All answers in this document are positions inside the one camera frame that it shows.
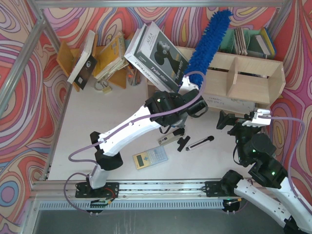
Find blue microfiber duster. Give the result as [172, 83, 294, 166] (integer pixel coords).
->
[184, 9, 232, 75]

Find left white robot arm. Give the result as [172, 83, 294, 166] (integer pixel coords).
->
[88, 71, 208, 189]

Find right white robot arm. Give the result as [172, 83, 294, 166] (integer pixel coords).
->
[216, 109, 312, 234]

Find light wooden bookshelf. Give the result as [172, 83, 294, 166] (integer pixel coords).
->
[145, 46, 286, 115]

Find spiral notebook with drawings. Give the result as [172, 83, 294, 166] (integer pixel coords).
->
[204, 95, 256, 114]

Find black white stapler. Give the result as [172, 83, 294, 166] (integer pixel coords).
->
[158, 128, 185, 146]

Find pencil cup with pencils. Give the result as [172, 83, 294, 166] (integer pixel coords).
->
[126, 68, 141, 86]

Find black binder clip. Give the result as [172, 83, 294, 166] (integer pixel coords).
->
[177, 136, 191, 152]

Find black white Twins story book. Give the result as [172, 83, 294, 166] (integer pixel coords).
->
[134, 22, 188, 92]

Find yellow blue calculator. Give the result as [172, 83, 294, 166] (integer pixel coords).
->
[133, 146, 168, 170]

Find white Cioklade book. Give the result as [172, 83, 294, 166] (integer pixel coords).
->
[124, 24, 177, 92]

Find yellow worn book stack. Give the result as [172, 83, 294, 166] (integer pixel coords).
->
[94, 32, 128, 80]

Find green plastic desk organizer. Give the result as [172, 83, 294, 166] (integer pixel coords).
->
[219, 27, 270, 59]

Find black white paperback book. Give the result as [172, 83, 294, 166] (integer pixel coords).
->
[67, 30, 97, 90]

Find orange wooden book stand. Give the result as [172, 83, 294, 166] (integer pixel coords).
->
[57, 30, 128, 91]

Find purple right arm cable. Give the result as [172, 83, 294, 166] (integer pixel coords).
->
[260, 116, 307, 198]

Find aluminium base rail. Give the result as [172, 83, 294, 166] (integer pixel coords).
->
[31, 179, 256, 198]

